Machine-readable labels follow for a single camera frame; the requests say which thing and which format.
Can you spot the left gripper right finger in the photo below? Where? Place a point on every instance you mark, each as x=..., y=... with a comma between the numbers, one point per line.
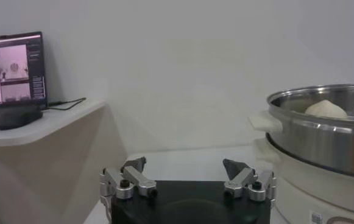
x=240, y=181

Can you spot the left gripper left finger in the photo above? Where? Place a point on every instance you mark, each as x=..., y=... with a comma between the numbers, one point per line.
x=140, y=182

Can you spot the white steamed baozi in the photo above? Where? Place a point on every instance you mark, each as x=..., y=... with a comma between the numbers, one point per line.
x=326, y=110

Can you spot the stainless steel steamer basket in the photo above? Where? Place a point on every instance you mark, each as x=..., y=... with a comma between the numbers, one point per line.
x=317, y=146

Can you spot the white electric cooking pot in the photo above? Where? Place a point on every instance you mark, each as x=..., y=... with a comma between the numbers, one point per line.
x=310, y=194

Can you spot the white side table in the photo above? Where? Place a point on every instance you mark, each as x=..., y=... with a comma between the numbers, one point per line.
x=51, y=134

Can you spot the black computer mouse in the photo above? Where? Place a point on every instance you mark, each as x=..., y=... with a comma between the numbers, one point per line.
x=18, y=118

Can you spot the computer monitor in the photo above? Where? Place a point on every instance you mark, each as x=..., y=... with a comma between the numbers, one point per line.
x=15, y=67

